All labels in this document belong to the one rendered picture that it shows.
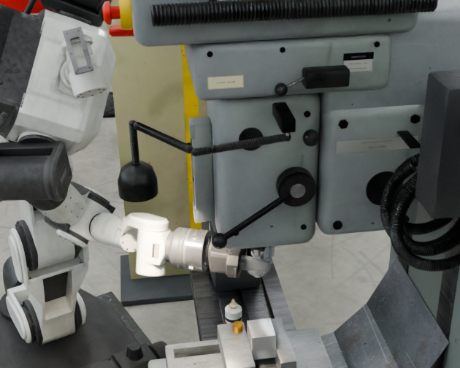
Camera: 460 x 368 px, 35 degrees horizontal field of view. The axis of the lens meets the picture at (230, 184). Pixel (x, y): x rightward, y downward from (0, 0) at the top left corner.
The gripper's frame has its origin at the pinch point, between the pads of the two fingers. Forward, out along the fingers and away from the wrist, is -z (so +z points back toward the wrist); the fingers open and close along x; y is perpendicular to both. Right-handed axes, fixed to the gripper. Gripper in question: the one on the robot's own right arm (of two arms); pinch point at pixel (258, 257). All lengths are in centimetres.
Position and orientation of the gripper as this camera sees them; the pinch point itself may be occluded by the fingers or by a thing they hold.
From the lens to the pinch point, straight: 154.8
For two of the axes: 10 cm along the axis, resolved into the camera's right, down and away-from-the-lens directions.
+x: 2.2, -4.5, 8.6
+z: -9.8, -1.0, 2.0
